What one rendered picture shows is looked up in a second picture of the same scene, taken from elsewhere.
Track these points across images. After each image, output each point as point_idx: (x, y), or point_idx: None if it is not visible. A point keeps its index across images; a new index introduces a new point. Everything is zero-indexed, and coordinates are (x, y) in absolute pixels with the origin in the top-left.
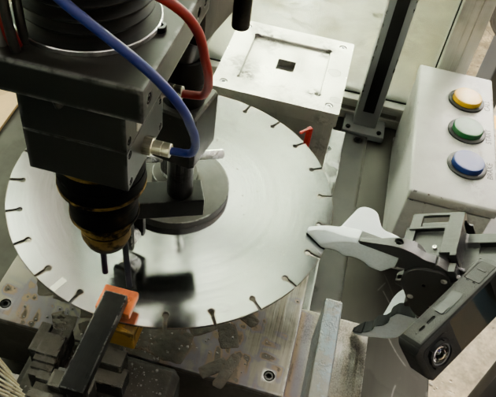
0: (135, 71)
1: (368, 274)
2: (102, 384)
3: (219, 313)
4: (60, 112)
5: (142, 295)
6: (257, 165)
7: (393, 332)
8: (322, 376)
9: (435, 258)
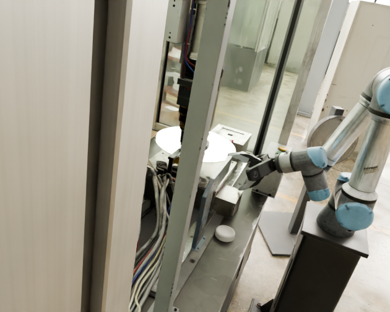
0: None
1: (247, 192)
2: (173, 172)
3: (203, 160)
4: (185, 91)
5: None
6: (217, 143)
7: (247, 186)
8: (225, 163)
9: (257, 158)
